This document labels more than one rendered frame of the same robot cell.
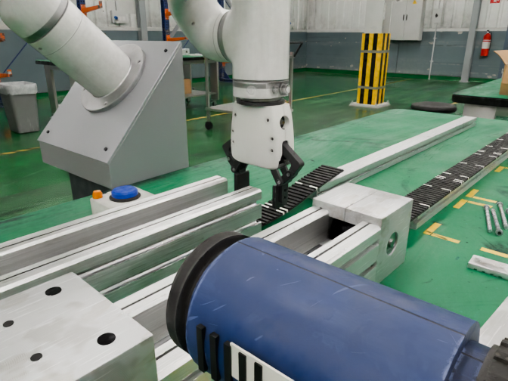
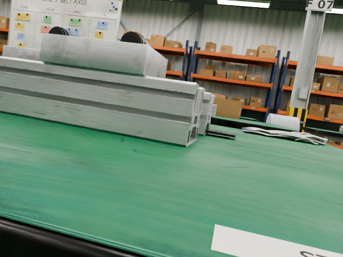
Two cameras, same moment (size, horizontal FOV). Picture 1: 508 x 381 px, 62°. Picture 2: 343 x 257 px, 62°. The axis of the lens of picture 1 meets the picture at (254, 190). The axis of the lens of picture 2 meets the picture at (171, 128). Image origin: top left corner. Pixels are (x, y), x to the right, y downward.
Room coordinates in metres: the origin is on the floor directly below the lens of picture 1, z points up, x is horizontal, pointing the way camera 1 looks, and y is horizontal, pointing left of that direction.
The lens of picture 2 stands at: (0.26, 0.91, 0.83)
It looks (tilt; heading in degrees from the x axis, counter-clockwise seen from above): 5 degrees down; 240
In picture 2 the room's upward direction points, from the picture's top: 9 degrees clockwise
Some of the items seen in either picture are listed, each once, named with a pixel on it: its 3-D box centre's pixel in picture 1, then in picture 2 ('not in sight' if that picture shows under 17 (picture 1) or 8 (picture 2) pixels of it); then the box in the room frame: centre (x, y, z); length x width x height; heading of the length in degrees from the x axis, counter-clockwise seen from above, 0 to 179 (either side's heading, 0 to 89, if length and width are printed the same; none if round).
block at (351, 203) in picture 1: (351, 227); not in sight; (0.53, -0.14, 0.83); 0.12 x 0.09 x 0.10; 47
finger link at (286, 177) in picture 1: (286, 188); not in sight; (0.62, -0.05, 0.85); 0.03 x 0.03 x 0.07; 47
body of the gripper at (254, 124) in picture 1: (260, 129); not in sight; (0.65, -0.01, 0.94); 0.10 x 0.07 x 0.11; 47
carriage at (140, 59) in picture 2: not in sight; (107, 69); (0.14, 0.47, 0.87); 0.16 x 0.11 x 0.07; 137
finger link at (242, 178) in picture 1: (236, 174); not in sight; (0.69, 0.03, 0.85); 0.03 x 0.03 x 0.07; 47
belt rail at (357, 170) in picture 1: (413, 145); not in sight; (1.11, -0.44, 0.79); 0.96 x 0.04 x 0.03; 137
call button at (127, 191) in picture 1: (125, 194); not in sight; (0.61, 0.20, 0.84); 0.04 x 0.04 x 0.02
